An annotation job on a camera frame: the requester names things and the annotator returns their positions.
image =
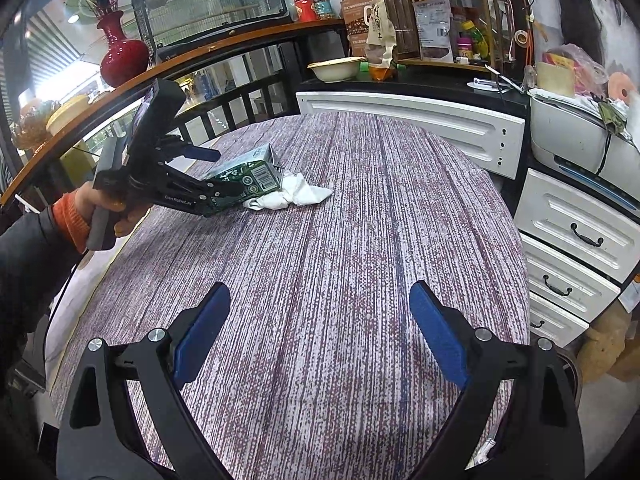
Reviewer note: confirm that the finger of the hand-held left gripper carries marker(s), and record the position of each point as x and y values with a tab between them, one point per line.
220	191
205	153

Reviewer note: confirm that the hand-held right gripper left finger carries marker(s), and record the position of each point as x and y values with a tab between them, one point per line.
200	332

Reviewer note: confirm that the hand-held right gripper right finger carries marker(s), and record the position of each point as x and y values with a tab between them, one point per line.
440	332

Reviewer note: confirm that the green drink carton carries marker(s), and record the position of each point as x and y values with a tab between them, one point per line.
250	175

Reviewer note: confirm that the white tissue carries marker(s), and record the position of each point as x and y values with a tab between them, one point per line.
295	195

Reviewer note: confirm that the person's left forearm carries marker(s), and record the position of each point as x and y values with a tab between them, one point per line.
35	260

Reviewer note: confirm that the person's left hand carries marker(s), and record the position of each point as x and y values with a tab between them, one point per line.
132	217

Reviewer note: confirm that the black wooden railing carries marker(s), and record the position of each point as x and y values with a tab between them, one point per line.
240	102

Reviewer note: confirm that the red ceramic vase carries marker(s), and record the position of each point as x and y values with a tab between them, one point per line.
125	57

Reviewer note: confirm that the cream bowl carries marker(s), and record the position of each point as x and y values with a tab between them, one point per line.
335	70

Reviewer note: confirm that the tan sack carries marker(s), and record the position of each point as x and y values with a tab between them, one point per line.
610	345

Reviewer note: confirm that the red tin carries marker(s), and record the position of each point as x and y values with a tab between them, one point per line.
304	5

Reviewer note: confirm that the patterned glass jar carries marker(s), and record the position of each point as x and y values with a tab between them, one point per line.
323	6

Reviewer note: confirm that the brown printed box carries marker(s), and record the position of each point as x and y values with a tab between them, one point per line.
356	25

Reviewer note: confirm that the white curved drawer front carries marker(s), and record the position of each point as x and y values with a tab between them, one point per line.
415	120

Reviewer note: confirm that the beige printed paper bag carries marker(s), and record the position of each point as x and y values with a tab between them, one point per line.
381	35

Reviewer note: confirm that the white printer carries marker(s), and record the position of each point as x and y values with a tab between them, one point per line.
565	130

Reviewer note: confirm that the pink plastic bag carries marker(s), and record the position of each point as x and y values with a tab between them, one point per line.
582	62

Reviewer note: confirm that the peach round pad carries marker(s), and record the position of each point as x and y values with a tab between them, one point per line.
622	87

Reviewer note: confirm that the black hair wig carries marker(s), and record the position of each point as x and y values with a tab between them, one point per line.
582	20

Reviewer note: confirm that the curved wooden counter rail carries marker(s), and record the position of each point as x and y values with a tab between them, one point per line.
200	50

